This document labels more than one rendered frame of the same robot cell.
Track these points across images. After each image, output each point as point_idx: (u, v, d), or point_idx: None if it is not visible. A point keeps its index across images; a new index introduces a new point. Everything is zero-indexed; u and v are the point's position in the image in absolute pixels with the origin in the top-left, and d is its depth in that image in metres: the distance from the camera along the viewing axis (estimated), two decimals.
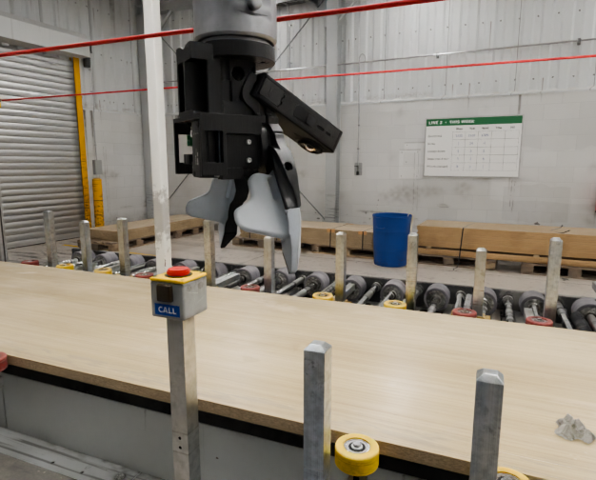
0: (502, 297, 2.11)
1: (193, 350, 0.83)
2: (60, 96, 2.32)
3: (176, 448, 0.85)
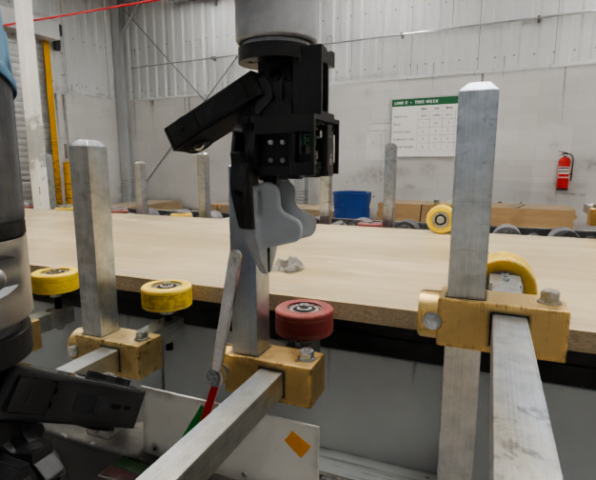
0: None
1: None
2: None
3: None
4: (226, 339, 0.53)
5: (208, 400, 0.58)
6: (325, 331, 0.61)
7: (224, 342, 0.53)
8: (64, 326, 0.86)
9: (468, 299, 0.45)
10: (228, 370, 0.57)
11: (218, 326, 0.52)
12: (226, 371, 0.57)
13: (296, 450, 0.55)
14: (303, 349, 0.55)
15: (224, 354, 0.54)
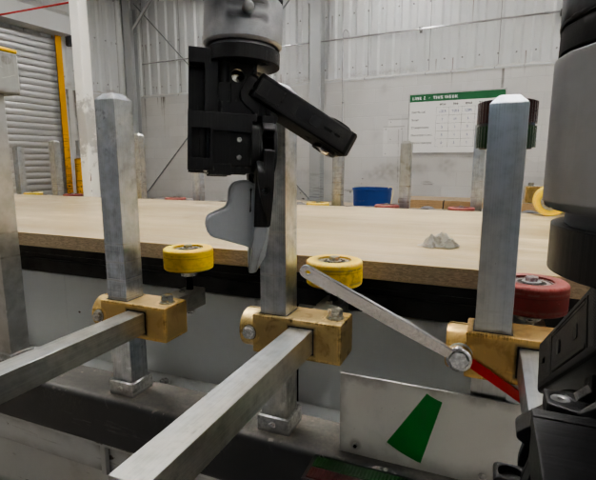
0: None
1: (4, 139, 0.74)
2: None
3: None
4: (406, 322, 0.47)
5: (495, 382, 0.47)
6: (566, 308, 0.51)
7: (408, 325, 0.47)
8: (194, 310, 0.77)
9: None
10: (458, 343, 0.48)
11: (387, 324, 0.47)
12: (458, 345, 0.48)
13: None
14: None
15: (427, 333, 0.47)
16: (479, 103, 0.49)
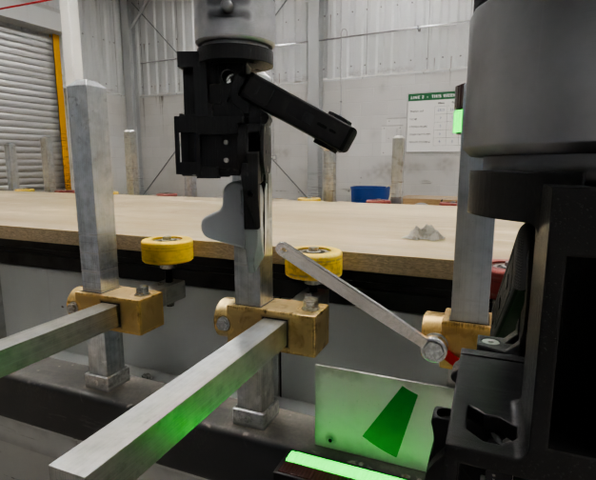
0: None
1: None
2: None
3: None
4: (382, 308, 0.45)
5: None
6: None
7: (385, 311, 0.45)
8: (174, 302, 0.75)
9: None
10: (434, 333, 0.46)
11: (362, 309, 0.45)
12: (434, 335, 0.46)
13: None
14: None
15: (403, 321, 0.45)
16: (456, 86, 0.48)
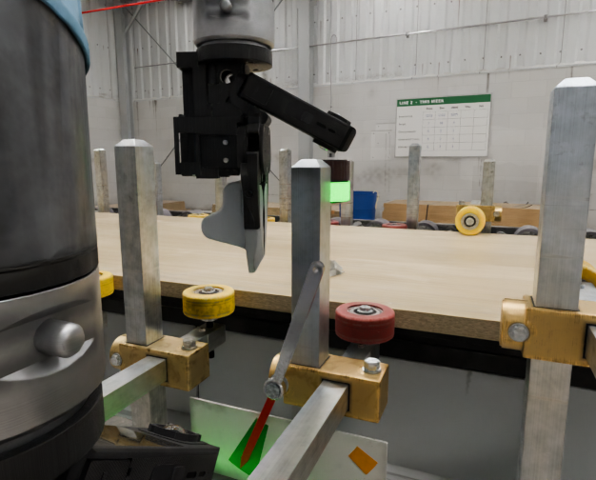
0: None
1: None
2: None
3: None
4: (292, 352, 0.50)
5: (264, 411, 0.55)
6: (387, 334, 0.60)
7: (290, 355, 0.50)
8: None
9: (560, 310, 0.42)
10: (288, 383, 0.54)
11: (286, 337, 0.49)
12: (285, 384, 0.54)
13: (361, 466, 0.52)
14: (368, 360, 0.52)
15: (288, 367, 0.51)
16: None
